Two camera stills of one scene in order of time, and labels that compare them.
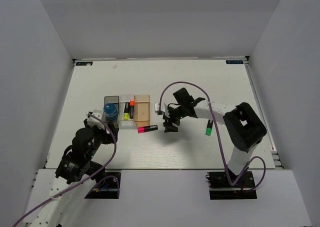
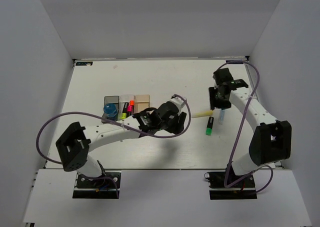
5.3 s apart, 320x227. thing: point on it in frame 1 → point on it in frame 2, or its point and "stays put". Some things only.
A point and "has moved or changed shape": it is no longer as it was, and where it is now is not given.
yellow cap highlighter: x=126 y=110 has moved or changed shape
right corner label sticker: x=234 y=61 stays put
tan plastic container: x=142 y=106 stays put
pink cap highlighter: x=142 y=129 has moved or changed shape
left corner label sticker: x=84 y=63 stays put
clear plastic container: x=130 y=123 stays put
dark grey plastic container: x=114 y=99 stays put
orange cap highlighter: x=131 y=108 stays put
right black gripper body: x=176 y=114 → x=216 y=101
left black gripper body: x=101 y=136 → x=173 y=126
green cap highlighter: x=209 y=128 stays put
